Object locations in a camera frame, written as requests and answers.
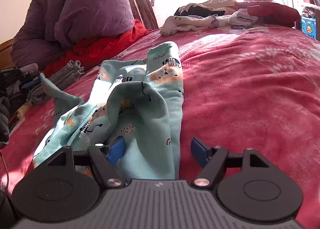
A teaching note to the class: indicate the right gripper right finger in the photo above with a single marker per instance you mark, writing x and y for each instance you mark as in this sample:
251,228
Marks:
212,160

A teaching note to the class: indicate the white printed clothes pile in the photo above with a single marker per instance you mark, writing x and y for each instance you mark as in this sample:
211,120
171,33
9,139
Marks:
175,24

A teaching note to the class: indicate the red quilt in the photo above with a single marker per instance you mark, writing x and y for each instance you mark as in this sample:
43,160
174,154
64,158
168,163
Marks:
91,52

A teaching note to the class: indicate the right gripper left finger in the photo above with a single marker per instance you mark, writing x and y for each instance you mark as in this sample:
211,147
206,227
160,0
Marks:
104,158

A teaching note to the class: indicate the teal printed kids garment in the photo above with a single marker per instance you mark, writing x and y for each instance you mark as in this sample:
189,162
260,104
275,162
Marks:
140,100

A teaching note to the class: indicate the blue duck box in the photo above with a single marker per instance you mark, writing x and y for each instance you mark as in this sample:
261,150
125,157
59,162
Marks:
308,26

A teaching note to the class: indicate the black garment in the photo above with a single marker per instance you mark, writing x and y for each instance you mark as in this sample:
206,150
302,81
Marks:
200,10

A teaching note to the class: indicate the red pillow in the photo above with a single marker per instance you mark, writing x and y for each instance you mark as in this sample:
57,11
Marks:
271,13

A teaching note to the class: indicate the purple duvet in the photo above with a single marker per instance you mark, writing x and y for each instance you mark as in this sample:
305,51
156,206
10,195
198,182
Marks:
53,26

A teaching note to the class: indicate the pink floral fleece blanket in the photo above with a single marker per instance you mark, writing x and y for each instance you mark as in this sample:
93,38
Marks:
254,92

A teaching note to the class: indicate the folded grey cloth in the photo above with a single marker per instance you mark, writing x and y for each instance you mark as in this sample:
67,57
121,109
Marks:
68,75

